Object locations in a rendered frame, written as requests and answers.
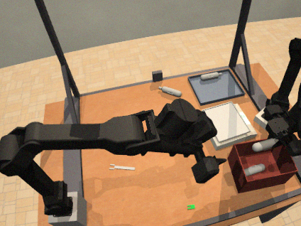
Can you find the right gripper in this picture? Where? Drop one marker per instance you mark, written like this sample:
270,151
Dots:
204,169

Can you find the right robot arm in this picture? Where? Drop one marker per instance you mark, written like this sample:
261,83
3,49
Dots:
119,135

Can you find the grey gas cylinder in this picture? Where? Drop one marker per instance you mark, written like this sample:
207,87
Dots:
264,145
254,169
210,76
171,91

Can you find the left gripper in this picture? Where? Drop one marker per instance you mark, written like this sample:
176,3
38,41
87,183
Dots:
293,145

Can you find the white digital scale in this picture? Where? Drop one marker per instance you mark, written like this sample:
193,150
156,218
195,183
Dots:
228,119

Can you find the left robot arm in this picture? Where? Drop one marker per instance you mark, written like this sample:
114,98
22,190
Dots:
279,128

